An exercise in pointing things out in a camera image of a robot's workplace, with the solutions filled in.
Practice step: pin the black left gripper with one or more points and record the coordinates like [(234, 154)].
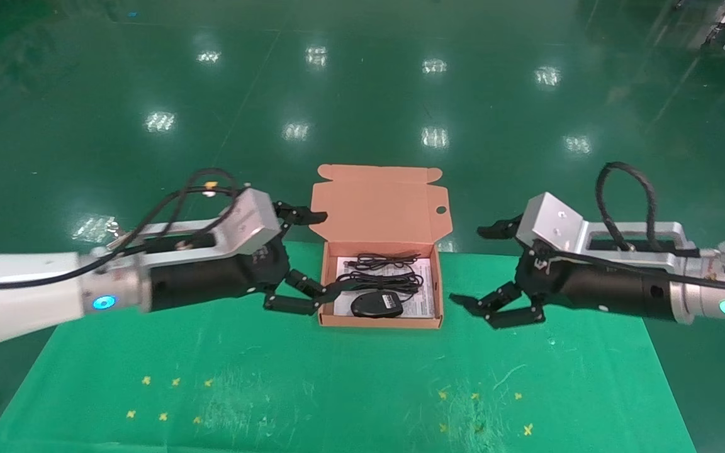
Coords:
[(211, 283)]

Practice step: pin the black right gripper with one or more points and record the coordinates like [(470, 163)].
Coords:
[(601, 289)]

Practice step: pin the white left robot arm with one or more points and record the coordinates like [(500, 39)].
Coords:
[(16, 296)]

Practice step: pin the open brown cardboard box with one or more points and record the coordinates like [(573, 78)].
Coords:
[(375, 207)]

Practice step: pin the white printed instruction sheet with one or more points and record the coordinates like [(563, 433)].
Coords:
[(422, 302)]

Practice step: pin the green table mat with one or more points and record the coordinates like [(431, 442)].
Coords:
[(337, 377)]

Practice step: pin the silver metal binder clip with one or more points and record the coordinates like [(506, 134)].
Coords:
[(116, 231)]

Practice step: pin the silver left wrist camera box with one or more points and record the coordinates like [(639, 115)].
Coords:
[(249, 220)]

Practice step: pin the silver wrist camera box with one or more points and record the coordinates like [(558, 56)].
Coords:
[(551, 220), (249, 220)]

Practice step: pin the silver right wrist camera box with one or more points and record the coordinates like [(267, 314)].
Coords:
[(551, 220)]

